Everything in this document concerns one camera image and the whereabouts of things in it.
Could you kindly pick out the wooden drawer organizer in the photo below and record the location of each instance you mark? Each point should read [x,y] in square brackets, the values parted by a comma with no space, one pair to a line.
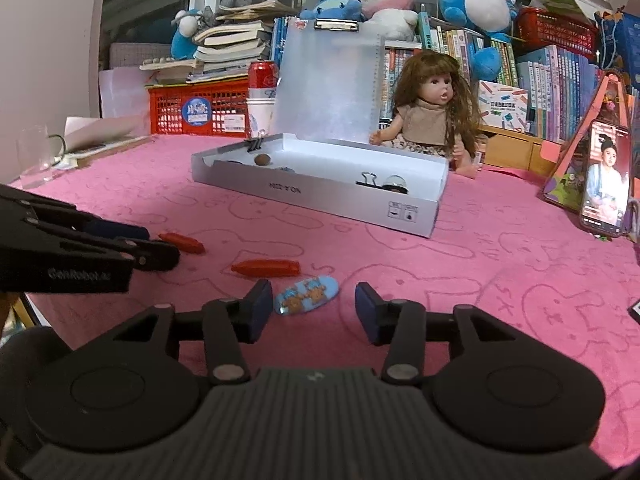
[515,150]

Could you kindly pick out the red plastic basket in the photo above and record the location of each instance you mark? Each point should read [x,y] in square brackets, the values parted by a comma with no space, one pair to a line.
[555,32]

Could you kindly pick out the row of standing books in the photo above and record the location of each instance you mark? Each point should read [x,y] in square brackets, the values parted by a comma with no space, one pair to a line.
[555,90]

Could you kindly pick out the small bottle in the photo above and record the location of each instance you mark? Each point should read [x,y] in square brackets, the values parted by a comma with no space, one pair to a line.
[478,158]

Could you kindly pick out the white cardboard box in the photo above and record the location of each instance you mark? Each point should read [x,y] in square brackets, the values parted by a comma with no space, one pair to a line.
[310,192]

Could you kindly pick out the blue carton box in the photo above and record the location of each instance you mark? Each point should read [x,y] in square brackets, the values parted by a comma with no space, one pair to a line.
[627,45]

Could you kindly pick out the red hair clip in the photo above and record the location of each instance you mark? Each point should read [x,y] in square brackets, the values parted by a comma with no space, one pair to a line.
[182,242]
[265,267]

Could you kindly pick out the white paper cup stack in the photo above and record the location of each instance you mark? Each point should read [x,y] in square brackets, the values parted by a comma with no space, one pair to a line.
[259,115]

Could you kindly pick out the pink printed blanket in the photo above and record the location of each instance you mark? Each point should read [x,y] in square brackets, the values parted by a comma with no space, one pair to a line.
[500,260]

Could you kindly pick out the white patterned carton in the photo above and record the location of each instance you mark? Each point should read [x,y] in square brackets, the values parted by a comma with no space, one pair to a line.
[502,105]

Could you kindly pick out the stack of books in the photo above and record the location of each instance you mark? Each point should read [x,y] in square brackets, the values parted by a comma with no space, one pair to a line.
[230,45]

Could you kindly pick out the blue and white plush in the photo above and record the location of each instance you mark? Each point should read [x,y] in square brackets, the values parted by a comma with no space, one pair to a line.
[182,42]

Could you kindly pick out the brown walnut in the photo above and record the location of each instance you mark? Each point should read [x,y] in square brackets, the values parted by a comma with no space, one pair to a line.
[262,160]

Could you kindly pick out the clear plastic clipboard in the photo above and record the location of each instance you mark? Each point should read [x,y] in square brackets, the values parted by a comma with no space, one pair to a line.
[325,90]

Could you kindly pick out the small blue plush toy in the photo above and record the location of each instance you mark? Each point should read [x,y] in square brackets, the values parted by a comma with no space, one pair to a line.
[332,10]

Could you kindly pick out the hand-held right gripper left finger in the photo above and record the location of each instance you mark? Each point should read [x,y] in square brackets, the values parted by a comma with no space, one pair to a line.
[260,310]

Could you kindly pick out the clear glass cup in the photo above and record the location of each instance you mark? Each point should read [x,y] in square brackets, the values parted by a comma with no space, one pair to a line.
[35,160]

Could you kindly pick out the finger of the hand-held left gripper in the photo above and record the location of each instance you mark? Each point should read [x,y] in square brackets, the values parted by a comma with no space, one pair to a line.
[115,230]
[155,255]

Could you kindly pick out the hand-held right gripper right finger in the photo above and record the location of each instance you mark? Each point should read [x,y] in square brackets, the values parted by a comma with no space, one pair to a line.
[367,315]

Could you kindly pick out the long-haired doll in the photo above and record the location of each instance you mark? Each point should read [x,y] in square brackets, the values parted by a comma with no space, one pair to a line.
[425,120]

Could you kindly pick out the large blue plush toy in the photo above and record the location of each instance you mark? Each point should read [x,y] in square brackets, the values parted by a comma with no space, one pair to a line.
[475,0]

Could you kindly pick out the black binder clip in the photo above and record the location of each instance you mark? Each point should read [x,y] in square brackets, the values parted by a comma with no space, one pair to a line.
[255,146]
[367,182]

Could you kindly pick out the smartphone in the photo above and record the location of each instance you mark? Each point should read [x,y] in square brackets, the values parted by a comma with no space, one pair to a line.
[605,180]

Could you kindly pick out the red basket with round sticker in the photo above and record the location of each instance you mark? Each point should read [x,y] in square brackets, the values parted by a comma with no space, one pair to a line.
[170,110]

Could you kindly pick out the green booklet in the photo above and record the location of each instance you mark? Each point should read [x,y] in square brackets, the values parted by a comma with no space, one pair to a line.
[560,2]

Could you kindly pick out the blue oval bear hair clip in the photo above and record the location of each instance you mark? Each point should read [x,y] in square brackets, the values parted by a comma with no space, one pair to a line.
[305,296]

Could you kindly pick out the red soda can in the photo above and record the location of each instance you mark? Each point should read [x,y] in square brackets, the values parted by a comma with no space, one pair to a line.
[262,75]

